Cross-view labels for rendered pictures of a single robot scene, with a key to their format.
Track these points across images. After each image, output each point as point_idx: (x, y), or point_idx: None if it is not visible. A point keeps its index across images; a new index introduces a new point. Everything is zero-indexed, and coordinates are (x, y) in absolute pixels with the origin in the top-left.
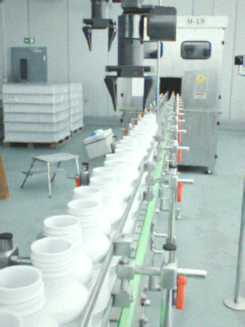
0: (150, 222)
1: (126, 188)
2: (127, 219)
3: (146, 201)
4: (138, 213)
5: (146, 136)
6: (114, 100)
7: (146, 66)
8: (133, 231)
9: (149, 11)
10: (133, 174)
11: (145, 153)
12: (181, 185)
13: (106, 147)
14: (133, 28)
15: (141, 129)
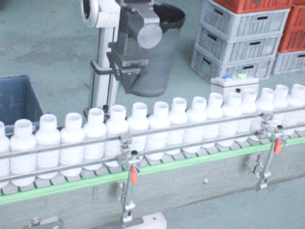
0: (109, 181)
1: (18, 145)
2: (18, 164)
3: (144, 164)
4: (64, 166)
5: (198, 110)
6: (113, 72)
7: (121, 59)
8: (28, 175)
9: (133, 12)
10: (68, 138)
11: (158, 126)
12: (132, 170)
13: (222, 95)
14: (121, 21)
15: (195, 101)
